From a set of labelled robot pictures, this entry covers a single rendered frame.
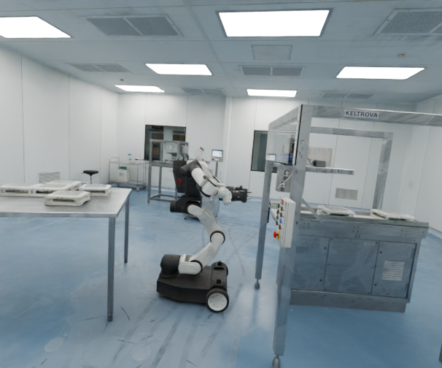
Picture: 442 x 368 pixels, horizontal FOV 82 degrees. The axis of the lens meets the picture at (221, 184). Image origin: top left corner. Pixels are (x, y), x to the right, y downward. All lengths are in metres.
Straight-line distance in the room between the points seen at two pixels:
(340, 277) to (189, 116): 6.27
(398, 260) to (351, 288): 0.49
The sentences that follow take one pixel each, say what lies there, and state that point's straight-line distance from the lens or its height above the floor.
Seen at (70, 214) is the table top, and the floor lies 0.85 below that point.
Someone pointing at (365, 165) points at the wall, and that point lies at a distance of 7.82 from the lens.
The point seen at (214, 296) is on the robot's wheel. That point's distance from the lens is 2.36.
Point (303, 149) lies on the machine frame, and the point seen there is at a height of 1.41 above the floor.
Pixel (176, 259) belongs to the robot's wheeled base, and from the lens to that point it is 2.50.
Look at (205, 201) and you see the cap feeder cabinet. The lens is 4.81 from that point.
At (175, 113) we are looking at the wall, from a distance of 8.01.
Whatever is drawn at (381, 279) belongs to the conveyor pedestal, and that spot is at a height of 0.31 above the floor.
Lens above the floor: 1.37
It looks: 7 degrees down
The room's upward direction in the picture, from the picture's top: 4 degrees clockwise
